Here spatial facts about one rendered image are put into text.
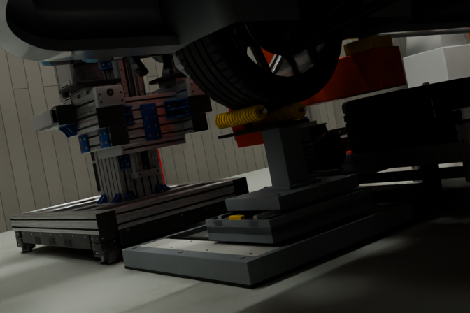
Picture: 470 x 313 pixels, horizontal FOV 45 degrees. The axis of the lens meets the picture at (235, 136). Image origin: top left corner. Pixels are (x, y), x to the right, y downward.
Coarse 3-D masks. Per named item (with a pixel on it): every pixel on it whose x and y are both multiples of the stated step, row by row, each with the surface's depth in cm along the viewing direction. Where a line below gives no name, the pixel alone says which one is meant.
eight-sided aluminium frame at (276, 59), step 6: (174, 54) 206; (276, 54) 235; (174, 60) 206; (276, 60) 235; (282, 60) 231; (180, 66) 205; (270, 66) 232; (276, 66) 229; (276, 72) 228; (216, 102) 216
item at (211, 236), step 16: (352, 192) 208; (368, 192) 205; (288, 208) 190; (304, 208) 186; (320, 208) 190; (336, 208) 194; (352, 208) 199; (368, 208) 204; (208, 224) 203; (224, 224) 195; (240, 224) 188; (256, 224) 181; (272, 224) 176; (288, 224) 180; (304, 224) 185; (320, 224) 189; (224, 240) 197; (240, 240) 189; (256, 240) 182; (272, 240) 176
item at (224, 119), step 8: (224, 112) 211; (232, 112) 205; (240, 112) 201; (248, 112) 197; (256, 112) 194; (264, 112) 193; (216, 120) 213; (224, 120) 209; (232, 120) 205; (240, 120) 201; (248, 120) 199; (256, 120) 197; (224, 128) 213
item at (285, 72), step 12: (240, 24) 207; (240, 36) 207; (240, 48) 185; (252, 48) 214; (312, 48) 215; (324, 48) 210; (264, 60) 216; (288, 60) 225; (300, 60) 217; (312, 60) 210; (264, 72) 190; (288, 72) 217; (300, 72) 207; (312, 72) 204
